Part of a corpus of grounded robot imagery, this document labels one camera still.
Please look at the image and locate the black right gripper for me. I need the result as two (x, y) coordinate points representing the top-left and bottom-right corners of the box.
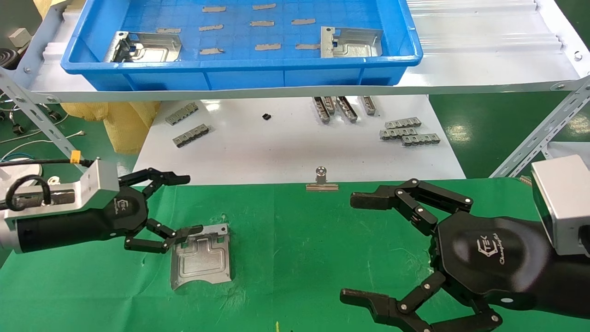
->
(340, 217), (554, 332)

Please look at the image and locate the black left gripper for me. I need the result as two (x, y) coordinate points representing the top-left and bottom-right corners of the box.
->
(92, 168), (204, 254)

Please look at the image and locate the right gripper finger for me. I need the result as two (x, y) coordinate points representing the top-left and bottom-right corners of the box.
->
(350, 178), (473, 236)

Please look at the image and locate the curved-edge sheet metal part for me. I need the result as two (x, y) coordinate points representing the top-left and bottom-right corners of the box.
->
(170, 223), (232, 291)

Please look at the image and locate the green cloth mat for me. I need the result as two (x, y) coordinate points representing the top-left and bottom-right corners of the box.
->
(0, 178), (590, 332)

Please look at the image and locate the yellow bag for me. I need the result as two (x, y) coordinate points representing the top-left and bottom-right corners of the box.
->
(60, 101), (161, 154)

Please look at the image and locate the blue plastic bin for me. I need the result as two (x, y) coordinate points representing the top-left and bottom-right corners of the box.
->
(60, 0), (423, 92)

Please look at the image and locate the white round base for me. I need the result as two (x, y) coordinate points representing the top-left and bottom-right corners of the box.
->
(0, 164), (43, 187)

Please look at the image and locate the perforated shelf brace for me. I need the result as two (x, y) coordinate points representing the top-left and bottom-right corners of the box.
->
(0, 69), (107, 186)
(489, 76), (590, 179)

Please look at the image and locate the white corrugated sheet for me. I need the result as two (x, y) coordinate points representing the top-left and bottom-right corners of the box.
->
(28, 0), (581, 90)

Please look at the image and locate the black coiled object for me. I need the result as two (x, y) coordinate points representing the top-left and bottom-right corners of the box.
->
(0, 48), (19, 70)

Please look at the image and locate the small grey box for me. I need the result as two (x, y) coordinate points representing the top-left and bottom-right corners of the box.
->
(8, 28), (32, 48)

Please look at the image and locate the white floor cable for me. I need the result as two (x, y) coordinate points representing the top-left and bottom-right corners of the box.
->
(0, 130), (85, 158)

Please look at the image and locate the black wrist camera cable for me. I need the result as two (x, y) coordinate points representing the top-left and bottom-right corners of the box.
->
(0, 150), (95, 210)

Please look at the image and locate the white metal shelf frame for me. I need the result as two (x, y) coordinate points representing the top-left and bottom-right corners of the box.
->
(0, 0), (590, 104)

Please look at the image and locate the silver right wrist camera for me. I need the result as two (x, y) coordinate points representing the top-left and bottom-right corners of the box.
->
(531, 154), (590, 256)

